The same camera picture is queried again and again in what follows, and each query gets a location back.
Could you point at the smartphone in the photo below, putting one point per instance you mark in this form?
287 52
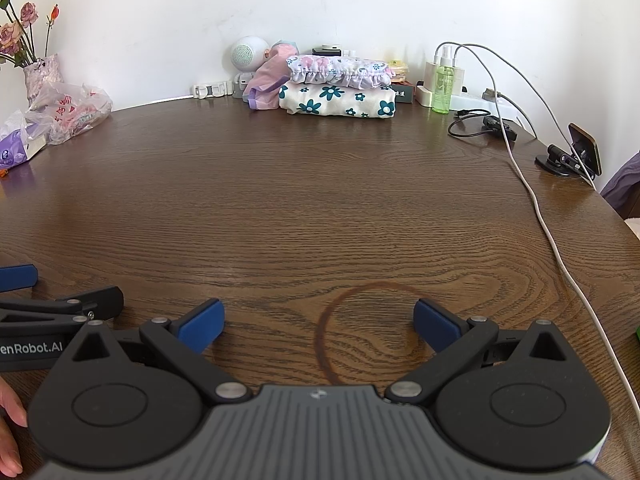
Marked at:
585 147

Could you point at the white charger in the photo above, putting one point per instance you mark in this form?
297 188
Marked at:
458 77
432 75

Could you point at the pale pink cloth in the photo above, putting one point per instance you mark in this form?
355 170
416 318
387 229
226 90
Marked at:
634 227

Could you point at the purple jacket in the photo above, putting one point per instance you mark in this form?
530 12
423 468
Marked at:
625 185

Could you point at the yellow packets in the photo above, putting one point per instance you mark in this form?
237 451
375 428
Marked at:
399 70

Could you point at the dried rose bouquet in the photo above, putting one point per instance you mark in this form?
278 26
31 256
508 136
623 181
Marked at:
15 30

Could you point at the patterned flower vase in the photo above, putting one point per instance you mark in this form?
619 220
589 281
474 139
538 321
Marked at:
42 75

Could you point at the person's left hand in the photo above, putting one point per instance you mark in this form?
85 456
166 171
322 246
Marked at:
10 405

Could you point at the folded pink ruffled cloth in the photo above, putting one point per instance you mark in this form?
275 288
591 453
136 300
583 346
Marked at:
335 70

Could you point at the black phone stand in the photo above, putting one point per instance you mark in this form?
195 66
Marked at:
555 160

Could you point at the green spray bottle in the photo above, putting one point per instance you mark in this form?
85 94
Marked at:
442 90

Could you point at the clear plastic bag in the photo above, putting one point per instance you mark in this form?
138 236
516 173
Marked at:
75 110

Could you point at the black box device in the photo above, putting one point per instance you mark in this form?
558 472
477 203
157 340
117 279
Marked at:
325 52

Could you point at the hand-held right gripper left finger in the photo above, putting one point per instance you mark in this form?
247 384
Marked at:
202 325

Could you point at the white small power strip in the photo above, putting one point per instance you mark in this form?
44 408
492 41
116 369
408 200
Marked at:
210 90

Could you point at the folded teal flower cloth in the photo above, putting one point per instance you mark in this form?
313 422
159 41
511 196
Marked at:
335 102

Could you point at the white robot-shaped speaker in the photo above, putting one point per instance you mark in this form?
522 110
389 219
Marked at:
247 55

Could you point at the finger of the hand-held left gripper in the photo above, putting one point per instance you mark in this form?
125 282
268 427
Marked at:
17 278
100 302

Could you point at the purple tissue pack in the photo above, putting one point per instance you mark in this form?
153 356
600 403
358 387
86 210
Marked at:
15 147

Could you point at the pink and blue garment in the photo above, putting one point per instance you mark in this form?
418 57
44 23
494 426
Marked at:
267 80

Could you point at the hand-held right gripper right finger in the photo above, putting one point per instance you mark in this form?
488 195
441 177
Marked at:
435 322

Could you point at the small black carton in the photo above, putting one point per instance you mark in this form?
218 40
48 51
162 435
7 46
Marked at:
404 92

